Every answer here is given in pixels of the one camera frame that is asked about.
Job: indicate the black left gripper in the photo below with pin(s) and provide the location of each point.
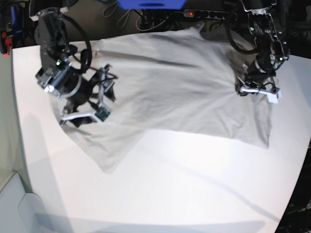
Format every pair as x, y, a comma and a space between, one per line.
254, 77

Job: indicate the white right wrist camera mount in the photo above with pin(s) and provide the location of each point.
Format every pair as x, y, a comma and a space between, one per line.
97, 106

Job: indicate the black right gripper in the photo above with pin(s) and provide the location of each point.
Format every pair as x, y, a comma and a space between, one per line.
90, 97

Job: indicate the red black clamp tool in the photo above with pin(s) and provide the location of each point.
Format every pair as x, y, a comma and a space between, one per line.
5, 42

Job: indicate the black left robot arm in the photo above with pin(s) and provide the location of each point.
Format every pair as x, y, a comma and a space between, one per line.
271, 49

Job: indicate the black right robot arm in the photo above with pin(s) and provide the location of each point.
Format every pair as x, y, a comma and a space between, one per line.
65, 76

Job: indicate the beige t-shirt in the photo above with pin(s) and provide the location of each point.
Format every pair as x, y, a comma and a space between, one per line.
181, 81

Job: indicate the blue base camera housing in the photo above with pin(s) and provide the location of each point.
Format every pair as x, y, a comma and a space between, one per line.
151, 4

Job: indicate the black power strip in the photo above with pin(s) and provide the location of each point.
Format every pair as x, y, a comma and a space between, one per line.
205, 14

